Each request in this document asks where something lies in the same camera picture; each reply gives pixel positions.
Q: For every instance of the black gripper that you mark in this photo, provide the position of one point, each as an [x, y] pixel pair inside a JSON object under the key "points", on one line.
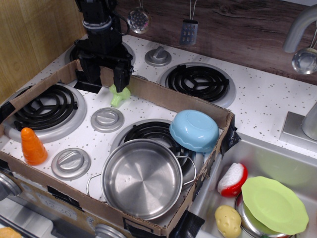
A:
{"points": [[103, 40]]}

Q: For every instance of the green toy broccoli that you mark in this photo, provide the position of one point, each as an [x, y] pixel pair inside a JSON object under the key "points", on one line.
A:
{"points": [[118, 97]]}

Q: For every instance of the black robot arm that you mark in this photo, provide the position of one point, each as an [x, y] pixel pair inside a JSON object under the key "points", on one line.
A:
{"points": [[97, 14]]}

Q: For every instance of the stainless steel pot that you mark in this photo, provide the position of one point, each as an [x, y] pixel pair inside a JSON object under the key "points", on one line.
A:
{"points": [[144, 179]]}

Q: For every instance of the brown cardboard fence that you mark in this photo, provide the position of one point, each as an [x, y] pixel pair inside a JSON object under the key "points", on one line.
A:
{"points": [[69, 200]]}

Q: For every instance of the silver knob centre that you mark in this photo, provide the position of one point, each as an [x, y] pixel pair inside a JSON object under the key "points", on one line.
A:
{"points": [[107, 120]]}

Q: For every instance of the silver knob back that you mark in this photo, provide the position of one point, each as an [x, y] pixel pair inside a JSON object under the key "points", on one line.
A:
{"points": [[158, 57]]}

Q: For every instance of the hanging silver skimmer spoon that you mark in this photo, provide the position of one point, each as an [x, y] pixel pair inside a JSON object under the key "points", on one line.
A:
{"points": [[139, 19]]}

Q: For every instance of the front left black burner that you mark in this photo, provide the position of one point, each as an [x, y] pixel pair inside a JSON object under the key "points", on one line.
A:
{"points": [[52, 115]]}

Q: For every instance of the hanging slotted metal spatula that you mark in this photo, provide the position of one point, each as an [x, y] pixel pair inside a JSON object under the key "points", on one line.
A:
{"points": [[189, 29]]}

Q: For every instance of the silver knob front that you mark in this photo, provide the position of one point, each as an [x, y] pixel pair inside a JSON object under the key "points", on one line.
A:
{"points": [[70, 164]]}

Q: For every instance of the back right black burner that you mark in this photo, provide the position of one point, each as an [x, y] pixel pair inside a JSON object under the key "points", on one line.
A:
{"points": [[201, 80]]}

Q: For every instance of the light blue plastic bowl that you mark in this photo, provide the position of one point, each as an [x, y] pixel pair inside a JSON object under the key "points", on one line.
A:
{"points": [[195, 131]]}

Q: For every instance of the orange toy carrot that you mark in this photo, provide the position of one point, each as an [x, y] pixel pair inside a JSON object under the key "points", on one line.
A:
{"points": [[33, 149]]}

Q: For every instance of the front right black burner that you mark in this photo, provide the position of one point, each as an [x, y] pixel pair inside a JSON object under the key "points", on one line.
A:
{"points": [[158, 130]]}

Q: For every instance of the silver oven knob left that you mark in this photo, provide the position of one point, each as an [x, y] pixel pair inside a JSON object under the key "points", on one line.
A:
{"points": [[8, 188]]}

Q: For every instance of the silver oven knob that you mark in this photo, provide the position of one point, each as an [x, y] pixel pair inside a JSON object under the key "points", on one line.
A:
{"points": [[105, 231], [8, 188]]}

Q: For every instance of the silver oven knob bottom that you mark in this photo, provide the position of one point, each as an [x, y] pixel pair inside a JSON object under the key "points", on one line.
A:
{"points": [[105, 231]]}

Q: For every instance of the red white toy food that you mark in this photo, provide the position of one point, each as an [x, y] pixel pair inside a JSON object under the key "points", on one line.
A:
{"points": [[231, 183]]}

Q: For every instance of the orange toy bottom corner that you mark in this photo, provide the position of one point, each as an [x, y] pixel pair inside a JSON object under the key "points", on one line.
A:
{"points": [[8, 232]]}

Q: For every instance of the yellow toy potato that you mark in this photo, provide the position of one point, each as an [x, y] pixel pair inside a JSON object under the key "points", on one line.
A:
{"points": [[228, 221]]}

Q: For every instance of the hanging silver ladle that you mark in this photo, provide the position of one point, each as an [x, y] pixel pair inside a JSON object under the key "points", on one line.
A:
{"points": [[304, 61]]}

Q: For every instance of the silver faucet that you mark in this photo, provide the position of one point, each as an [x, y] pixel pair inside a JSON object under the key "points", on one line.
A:
{"points": [[298, 129]]}

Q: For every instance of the steel bowl in sink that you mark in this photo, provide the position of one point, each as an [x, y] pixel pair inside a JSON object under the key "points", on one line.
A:
{"points": [[251, 225]]}

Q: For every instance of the green plastic plate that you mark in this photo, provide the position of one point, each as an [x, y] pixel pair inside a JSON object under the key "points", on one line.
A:
{"points": [[275, 205]]}

